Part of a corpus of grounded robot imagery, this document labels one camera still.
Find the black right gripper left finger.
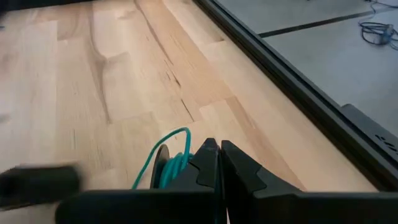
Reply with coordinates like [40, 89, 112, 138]
[55, 138, 220, 224]

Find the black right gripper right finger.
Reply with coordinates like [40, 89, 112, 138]
[220, 139, 398, 224]

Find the black plastic wire spool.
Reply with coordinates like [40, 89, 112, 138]
[150, 144, 195, 190]

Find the thin green wire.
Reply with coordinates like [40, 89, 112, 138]
[131, 126, 195, 190]

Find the black floor cable bundle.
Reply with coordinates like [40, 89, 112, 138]
[359, 21, 398, 50]

